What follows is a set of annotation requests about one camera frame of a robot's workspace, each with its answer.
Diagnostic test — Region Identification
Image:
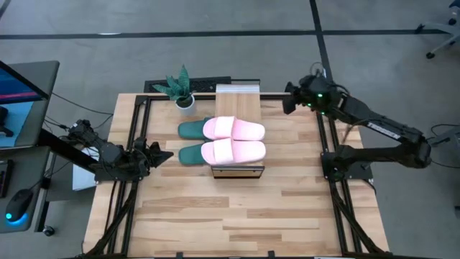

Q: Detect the wooden shelf black metal frame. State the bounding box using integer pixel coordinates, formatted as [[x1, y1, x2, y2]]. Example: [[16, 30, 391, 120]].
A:
[[210, 83, 266, 180]]

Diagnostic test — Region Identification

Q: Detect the pink foam slide sandal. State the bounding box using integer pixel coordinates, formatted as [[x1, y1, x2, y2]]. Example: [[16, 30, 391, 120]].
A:
[[200, 137, 267, 167], [202, 115, 267, 142]]

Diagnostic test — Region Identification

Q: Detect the computer monitor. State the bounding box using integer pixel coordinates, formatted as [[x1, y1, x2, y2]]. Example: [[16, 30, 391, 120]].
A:
[[0, 60, 61, 150]]

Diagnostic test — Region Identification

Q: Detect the black computer mouse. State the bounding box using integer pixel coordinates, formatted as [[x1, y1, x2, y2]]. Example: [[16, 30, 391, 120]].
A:
[[4, 188, 35, 223]]

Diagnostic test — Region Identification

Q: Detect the white box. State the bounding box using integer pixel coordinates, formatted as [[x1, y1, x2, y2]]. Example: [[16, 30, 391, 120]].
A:
[[71, 145, 101, 192]]

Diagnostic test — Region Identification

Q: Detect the dark green slide sandal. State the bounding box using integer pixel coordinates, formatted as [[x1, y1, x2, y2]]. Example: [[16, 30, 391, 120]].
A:
[[177, 117, 213, 141], [178, 143, 208, 167]]

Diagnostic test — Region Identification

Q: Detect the snake plant in white pot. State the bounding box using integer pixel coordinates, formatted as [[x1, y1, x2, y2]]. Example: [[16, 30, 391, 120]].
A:
[[151, 64, 198, 117]]

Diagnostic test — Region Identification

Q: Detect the office chair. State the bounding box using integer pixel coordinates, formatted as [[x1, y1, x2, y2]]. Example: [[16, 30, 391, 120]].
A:
[[415, 0, 460, 60]]

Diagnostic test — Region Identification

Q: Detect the black stand bar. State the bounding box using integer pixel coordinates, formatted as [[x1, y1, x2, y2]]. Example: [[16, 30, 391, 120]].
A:
[[37, 127, 100, 173]]

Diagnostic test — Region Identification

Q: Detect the grey floor box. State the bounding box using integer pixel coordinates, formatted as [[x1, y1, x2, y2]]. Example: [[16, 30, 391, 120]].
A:
[[429, 129, 460, 148]]

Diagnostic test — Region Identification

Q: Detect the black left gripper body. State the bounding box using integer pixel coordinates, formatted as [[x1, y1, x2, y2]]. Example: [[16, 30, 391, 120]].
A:
[[131, 137, 159, 172]]

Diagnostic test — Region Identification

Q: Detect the grey side desk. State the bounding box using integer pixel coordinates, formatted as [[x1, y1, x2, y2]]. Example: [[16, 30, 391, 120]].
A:
[[0, 145, 52, 235]]

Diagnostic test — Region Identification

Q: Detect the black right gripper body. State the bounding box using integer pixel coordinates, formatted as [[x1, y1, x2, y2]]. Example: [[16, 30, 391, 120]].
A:
[[295, 73, 342, 117]]

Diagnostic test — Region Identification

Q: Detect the black perforated mat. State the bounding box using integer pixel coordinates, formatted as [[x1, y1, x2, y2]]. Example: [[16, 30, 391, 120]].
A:
[[143, 76, 233, 94]]

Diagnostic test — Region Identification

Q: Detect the black floor cable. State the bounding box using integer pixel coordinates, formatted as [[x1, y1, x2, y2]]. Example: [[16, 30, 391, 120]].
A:
[[429, 123, 460, 170]]

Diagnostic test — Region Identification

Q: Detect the black desk cable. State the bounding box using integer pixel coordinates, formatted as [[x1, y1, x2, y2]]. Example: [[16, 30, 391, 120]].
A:
[[50, 91, 114, 117]]

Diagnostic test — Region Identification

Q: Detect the black keyboard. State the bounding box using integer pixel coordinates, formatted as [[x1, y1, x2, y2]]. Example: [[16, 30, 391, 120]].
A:
[[0, 159, 15, 199]]

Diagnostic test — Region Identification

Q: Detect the black aluminium table frame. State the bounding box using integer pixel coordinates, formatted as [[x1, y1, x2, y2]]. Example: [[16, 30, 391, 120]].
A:
[[81, 93, 393, 259]]

